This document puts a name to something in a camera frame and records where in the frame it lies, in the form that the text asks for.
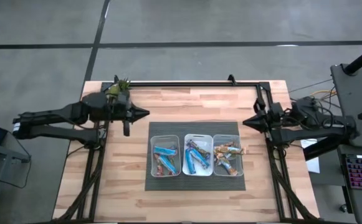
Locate dark woven placemat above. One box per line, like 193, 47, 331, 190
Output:
145, 121, 247, 192

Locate grey workstation desk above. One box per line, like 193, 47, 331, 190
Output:
330, 63, 362, 149

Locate small green potted plant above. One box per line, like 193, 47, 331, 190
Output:
105, 77, 132, 98

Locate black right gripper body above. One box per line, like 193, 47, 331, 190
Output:
253, 98, 286, 141

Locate clear plastic bin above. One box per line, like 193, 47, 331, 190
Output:
214, 134, 245, 177

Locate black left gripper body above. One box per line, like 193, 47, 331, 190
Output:
110, 101, 134, 138

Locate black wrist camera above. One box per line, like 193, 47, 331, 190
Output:
117, 91, 131, 106
270, 101, 284, 118

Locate yellow orange cable bundle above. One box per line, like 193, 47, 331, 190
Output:
308, 89, 337, 108

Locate black stand pole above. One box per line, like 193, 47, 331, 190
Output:
343, 42, 362, 76

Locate green purple granola bar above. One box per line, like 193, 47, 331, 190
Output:
186, 139, 212, 161

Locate white plastic bin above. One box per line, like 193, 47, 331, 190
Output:
182, 133, 214, 177

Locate white paper sheet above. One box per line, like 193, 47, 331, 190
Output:
299, 138, 321, 174

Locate frosted translucent plastic bin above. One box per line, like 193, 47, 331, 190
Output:
150, 134, 182, 179

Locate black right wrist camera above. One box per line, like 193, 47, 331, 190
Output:
270, 101, 284, 118

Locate black slanted stand beam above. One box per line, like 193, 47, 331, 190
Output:
303, 135, 350, 162

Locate grey equipment cart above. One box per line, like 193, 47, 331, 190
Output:
0, 119, 32, 224

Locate orange blue granola bar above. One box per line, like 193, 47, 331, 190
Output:
219, 146, 247, 156
219, 158, 239, 177

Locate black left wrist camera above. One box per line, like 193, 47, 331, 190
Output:
117, 91, 131, 106

